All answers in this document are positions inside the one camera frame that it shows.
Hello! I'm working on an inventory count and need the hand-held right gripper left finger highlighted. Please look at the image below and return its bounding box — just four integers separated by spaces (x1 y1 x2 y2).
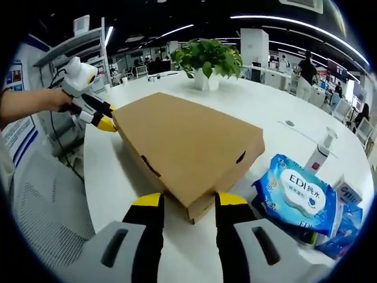
90 191 166 283

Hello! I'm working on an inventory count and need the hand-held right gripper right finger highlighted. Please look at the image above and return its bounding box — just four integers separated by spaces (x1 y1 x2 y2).
214 191 318 283

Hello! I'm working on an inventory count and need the blue wet wipes soft pack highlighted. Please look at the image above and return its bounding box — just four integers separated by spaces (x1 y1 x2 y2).
251 153 338 237

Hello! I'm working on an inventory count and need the brown cardboard shoe box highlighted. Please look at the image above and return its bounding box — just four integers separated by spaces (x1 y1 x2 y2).
111 91 265 225

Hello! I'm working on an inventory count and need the blue plastic pack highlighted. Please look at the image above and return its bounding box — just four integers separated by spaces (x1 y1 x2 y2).
314 202 364 261

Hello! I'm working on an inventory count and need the small white carton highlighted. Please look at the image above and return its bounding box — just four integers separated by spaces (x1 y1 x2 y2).
333 173 363 205

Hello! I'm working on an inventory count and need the white ribbed box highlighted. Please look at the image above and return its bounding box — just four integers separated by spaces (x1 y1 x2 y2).
72 15 90 37

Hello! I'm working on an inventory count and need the person's left hand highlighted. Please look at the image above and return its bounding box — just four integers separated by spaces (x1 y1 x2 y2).
44 87 75 113

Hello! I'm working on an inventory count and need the grey metal shelf rack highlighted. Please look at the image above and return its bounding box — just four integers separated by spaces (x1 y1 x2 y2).
33 16 107 92

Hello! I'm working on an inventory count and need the small black tool with tag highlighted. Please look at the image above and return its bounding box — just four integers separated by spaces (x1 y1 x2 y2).
147 72 180 83

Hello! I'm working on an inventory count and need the black computer monitor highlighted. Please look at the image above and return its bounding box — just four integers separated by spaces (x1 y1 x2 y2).
147 60 172 75

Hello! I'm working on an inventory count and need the short ceiling light strip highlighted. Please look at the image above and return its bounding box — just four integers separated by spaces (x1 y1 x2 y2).
154 24 195 41

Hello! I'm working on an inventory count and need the green plant in white pot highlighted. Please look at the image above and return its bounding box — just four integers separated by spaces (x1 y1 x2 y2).
170 38 244 91

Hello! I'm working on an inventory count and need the white office chair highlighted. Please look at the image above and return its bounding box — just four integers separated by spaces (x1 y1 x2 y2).
355 119 374 144
335 98 353 119

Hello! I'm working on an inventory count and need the long curved ceiling light strip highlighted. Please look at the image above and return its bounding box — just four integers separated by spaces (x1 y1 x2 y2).
229 15 369 63

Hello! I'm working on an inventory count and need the ceiling air conditioner unit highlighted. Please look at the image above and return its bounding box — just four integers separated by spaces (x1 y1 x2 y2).
279 0 324 15

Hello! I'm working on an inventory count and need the wall display screen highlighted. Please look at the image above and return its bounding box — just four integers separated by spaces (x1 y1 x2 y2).
326 58 349 78

